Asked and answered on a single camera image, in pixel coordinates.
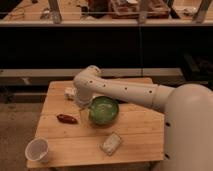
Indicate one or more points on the wooden side table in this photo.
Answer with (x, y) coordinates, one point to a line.
(78, 144)

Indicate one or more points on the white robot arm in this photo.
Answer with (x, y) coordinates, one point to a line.
(187, 110)

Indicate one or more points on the white ceramic cup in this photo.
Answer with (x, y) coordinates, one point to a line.
(37, 150)

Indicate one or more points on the green ceramic bowl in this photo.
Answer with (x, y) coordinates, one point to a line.
(103, 110)

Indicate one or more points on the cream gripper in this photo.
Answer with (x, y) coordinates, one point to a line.
(84, 114)

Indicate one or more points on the long background workbench shelf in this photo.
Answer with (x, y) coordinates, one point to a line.
(106, 13)

